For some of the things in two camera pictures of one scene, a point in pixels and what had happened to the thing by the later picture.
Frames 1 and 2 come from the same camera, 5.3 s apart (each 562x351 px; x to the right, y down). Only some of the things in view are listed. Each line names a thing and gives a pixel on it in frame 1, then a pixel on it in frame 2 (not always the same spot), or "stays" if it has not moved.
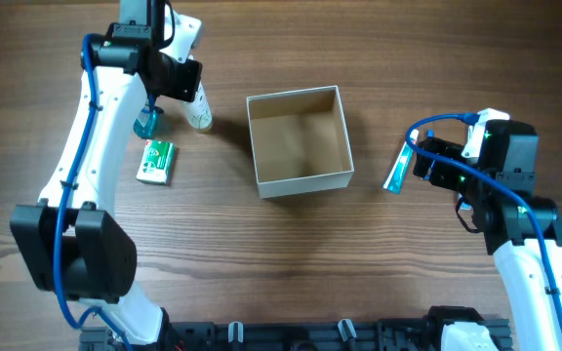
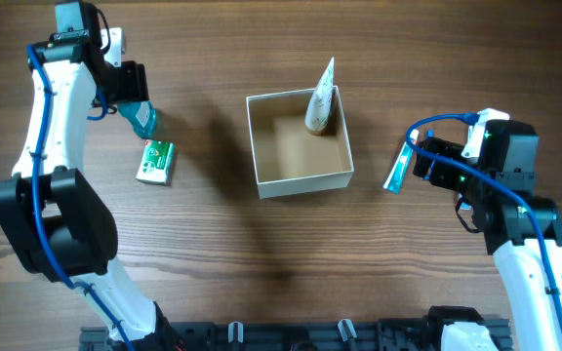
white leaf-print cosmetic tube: (199, 111) to (319, 109)
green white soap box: (157, 163) stays
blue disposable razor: (429, 134) stays
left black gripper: (152, 100) to (128, 85)
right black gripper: (424, 159) stays
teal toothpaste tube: (399, 171) stays
